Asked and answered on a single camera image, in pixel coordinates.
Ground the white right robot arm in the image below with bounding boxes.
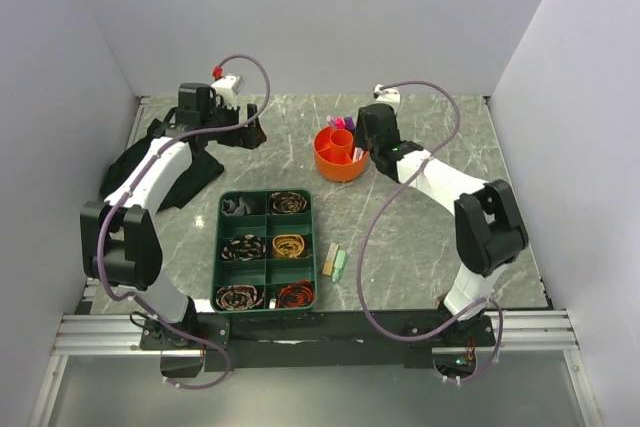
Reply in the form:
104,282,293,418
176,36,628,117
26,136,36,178
354,101,528,345

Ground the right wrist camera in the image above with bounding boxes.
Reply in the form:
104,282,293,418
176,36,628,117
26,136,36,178
373,84,401,109

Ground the purple black highlighter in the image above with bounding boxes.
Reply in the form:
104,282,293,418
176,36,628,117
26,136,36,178
343,116,356,132

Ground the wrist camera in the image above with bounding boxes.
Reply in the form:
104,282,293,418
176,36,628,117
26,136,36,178
211,65,245,108
373,84,401,109

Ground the pink patterned rolled band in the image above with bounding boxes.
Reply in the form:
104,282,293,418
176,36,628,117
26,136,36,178
215,285,264,311

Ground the orange round pen holder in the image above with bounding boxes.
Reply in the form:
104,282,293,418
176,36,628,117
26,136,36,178
313,127,369,182

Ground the green compartment tray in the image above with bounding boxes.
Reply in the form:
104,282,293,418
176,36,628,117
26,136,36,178
210,189,319,316

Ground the grey folded cloth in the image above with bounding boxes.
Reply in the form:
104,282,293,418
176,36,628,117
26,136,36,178
221,195,262,217

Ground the green eraser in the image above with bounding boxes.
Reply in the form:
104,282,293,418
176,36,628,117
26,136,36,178
331,249,347,283

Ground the brown patterned rolled band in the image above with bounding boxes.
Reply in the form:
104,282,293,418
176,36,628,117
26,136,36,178
268,191,308,215

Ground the aluminium rail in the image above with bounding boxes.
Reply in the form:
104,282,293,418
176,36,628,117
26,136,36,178
51,310,579,356

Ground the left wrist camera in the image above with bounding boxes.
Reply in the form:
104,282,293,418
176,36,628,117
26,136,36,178
211,65,245,108

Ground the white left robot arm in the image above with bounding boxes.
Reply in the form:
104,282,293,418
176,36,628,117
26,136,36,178
80,74,266,349

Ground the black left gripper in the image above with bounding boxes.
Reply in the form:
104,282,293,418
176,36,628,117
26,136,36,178
202,97,266,150

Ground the orange black rolled band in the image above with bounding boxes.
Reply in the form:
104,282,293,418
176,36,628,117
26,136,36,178
277,280,316,308

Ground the lilac highlighter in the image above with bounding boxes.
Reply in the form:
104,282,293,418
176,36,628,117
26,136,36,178
326,115,338,130

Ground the white blue marker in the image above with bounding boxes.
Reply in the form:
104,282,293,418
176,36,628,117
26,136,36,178
352,147,364,162

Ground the yellow rolled band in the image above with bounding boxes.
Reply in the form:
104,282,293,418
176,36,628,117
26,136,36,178
272,234,309,260

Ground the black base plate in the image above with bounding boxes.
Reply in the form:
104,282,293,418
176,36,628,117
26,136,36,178
138,310,497,373

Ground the tan eraser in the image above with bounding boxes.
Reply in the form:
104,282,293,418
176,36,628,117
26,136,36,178
322,242,339,276

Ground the black cloth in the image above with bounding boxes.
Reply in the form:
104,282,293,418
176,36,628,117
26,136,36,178
99,118,224,212

